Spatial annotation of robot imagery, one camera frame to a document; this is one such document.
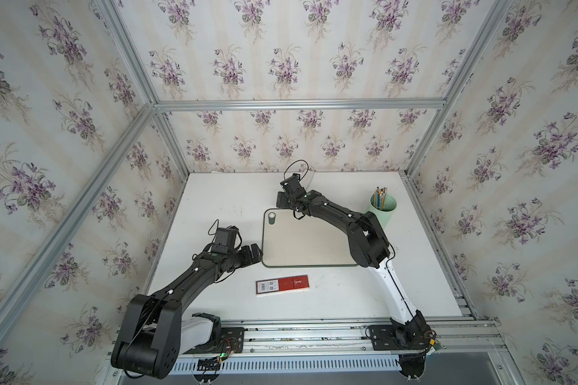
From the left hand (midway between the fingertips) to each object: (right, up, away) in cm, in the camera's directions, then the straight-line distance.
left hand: (255, 257), depth 87 cm
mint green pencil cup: (+50, +15, +3) cm, 52 cm away
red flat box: (+10, -9, -4) cm, 14 cm away
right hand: (+12, +21, +15) cm, 28 cm away
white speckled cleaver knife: (+21, +31, +29) cm, 47 cm away
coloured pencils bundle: (+47, +23, +3) cm, 53 cm away
